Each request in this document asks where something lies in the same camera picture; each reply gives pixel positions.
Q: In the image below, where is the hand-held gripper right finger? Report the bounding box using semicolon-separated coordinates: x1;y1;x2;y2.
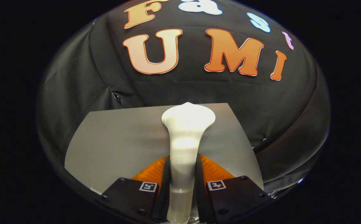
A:
195;153;266;224

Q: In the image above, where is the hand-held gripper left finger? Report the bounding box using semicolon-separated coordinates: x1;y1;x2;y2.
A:
98;156;171;224

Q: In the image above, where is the white garment steamer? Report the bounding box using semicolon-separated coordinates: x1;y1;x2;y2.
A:
162;102;216;224

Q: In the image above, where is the grey cabinet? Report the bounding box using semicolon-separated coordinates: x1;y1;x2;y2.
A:
64;103;264;195

